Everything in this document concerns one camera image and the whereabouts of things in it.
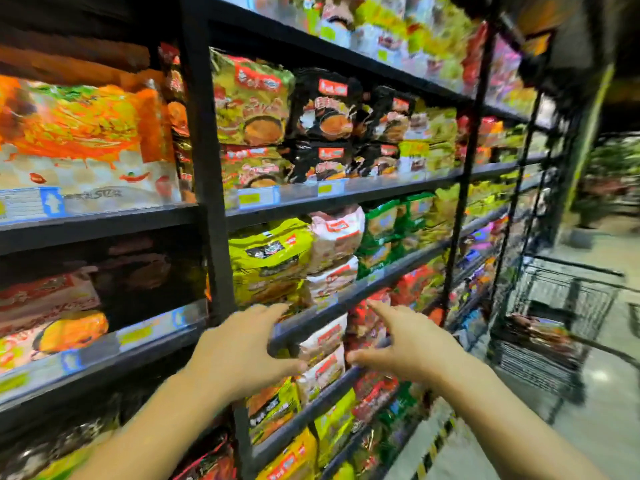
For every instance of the person's left hand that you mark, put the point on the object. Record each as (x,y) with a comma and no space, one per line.
(235,354)

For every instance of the person's right hand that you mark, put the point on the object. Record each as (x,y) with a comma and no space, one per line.
(420,347)

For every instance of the person's right thumb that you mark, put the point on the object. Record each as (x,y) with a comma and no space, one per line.
(366,358)

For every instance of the person's left thumb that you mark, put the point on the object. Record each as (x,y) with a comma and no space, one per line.
(287,367)

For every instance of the person's right forearm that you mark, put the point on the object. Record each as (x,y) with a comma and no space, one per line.
(505,429)

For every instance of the person's left forearm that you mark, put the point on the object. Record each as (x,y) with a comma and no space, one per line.
(155,434)

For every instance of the stack of dark red packets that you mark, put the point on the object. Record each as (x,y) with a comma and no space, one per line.
(372,394)

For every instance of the stack of red noodle packets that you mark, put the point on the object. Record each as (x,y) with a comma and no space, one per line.
(365,319)

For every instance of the stack of white red packets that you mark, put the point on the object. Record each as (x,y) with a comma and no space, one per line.
(325,354)

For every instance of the stack of yellow black packets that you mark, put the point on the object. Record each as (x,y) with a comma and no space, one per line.
(272,409)

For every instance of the stack of red green packets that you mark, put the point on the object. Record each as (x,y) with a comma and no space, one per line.
(417,287)

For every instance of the stack of yellow red packets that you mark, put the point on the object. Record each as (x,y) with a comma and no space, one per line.
(290,459)

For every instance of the stack of lime green packets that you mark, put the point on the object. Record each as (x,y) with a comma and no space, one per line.
(270,259)

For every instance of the dark red black packet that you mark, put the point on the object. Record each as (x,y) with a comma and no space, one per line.
(207,459)

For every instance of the stack of white pink packets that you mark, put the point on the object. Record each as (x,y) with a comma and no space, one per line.
(335,239)

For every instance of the stack of dark green packets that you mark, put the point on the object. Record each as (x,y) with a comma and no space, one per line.
(385,229)

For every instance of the clear shelf price strip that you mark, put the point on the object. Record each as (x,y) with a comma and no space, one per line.
(125,337)

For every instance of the stack of dark brown packets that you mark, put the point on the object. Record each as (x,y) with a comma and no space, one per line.
(145,274)

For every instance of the stack of bright yellow packets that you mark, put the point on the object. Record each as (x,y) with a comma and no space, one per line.
(450,204)

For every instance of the packets in shopping cart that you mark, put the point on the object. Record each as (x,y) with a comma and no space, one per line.
(542,332)

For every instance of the black metal shelf rack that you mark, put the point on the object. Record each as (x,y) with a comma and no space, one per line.
(205,159)

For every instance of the stack of pale yellow-green packets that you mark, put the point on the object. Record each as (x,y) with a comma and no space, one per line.
(435,134)

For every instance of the stack of black noodle packets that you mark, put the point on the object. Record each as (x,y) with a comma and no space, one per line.
(330,119)

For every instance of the red orange noodle multipack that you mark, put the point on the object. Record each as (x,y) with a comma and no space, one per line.
(50,319)

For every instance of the stack of red orange packets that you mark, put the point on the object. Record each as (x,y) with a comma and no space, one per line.
(482,134)

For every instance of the stack of black glossy packets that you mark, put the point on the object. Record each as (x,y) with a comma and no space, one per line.
(45,452)

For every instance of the stack of green red-label noodle packets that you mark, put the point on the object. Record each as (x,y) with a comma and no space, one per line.
(250,102)

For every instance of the stack of orange noodle packets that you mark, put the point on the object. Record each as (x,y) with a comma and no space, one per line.
(176,114)

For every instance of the green potted plants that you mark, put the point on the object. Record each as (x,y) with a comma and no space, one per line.
(607,179)

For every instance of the large orange noodle multipack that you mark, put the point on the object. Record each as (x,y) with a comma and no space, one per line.
(85,139)

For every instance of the row of pink yellow packets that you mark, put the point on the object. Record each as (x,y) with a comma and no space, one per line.
(510,79)

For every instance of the row of mixed yellow packets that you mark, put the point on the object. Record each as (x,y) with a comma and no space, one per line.
(380,29)

